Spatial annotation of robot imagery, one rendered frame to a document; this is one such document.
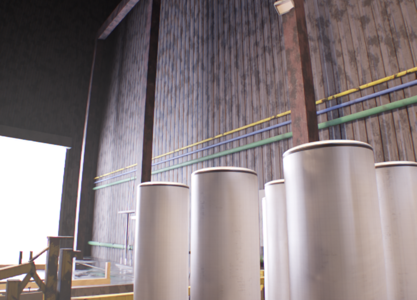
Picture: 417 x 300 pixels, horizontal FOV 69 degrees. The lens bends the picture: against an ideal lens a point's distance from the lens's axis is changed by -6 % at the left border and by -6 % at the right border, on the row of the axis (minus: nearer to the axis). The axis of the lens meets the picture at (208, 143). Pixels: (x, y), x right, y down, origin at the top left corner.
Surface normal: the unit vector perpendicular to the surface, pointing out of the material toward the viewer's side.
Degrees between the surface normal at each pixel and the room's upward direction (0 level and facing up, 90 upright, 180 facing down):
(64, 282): 90
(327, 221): 90
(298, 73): 90
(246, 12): 90
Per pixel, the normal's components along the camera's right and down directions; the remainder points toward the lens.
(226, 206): -0.03, -0.26
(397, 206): -0.33, -0.26
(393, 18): -0.78, -0.17
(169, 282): 0.43, -0.24
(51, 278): 0.63, -0.21
